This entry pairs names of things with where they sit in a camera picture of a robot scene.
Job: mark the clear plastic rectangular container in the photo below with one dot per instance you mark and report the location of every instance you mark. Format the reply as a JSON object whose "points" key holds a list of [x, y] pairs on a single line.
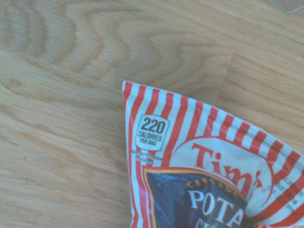
{"points": [[291, 6]]}

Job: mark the red striped potato chip bag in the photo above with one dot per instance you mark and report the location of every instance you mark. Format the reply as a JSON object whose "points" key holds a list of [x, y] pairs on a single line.
{"points": [[213, 166]]}

